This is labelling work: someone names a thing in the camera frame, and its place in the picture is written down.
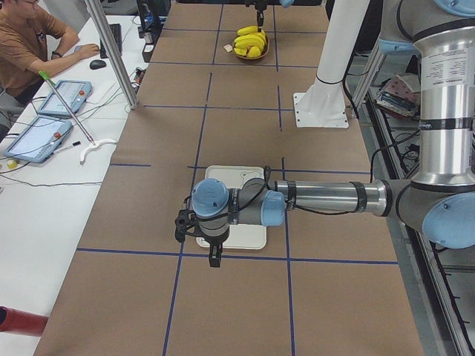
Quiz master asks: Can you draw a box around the aluminium frame post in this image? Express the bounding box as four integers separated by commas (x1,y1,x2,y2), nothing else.
85,0,138,110

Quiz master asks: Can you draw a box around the yellow banana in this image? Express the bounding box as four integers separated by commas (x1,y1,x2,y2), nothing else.
234,33,266,50
237,25,264,36

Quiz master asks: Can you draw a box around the upper blue teach pendant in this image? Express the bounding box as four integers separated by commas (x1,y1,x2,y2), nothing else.
37,80,92,117

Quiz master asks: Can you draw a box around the black keyboard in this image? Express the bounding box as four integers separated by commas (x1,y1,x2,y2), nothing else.
99,23,123,60

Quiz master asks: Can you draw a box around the red cylinder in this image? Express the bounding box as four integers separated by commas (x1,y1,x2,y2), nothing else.
1,306,48,337

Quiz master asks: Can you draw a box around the small paper tag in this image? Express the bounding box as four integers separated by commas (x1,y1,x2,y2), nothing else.
223,44,233,53

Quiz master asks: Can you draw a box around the black computer mouse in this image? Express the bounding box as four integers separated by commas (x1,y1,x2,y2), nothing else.
89,59,107,70

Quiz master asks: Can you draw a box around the white curved plastic hook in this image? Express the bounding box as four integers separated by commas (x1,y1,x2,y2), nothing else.
79,139,117,165

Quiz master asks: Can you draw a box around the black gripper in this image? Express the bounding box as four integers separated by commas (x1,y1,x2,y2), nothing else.
200,222,229,268
254,0,268,30

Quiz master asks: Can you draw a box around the metal rod green handle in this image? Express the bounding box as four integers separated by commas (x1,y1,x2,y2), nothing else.
38,70,96,145

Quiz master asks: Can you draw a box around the white rectangular plastic tray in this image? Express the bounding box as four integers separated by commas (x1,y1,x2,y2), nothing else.
191,165,266,250

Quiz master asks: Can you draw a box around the brown wicker basket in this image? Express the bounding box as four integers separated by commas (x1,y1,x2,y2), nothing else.
233,33,269,60

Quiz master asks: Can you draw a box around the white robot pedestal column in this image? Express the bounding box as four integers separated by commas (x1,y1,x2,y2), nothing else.
293,0,370,129

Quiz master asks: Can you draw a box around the lower blue teach pendant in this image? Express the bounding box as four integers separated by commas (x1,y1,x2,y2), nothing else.
4,115,73,163

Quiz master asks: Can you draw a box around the stack of magazines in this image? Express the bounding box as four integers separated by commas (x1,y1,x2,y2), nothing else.
375,73,421,117

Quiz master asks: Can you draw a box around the person in brown shirt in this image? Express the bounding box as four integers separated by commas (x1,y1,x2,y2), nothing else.
1,1,99,105

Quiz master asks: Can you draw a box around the blue teach pendant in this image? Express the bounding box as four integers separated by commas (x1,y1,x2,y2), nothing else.
4,115,73,163
37,80,92,117

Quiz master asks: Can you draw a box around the yellow star fruit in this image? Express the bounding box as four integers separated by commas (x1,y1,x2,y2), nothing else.
246,46,263,59

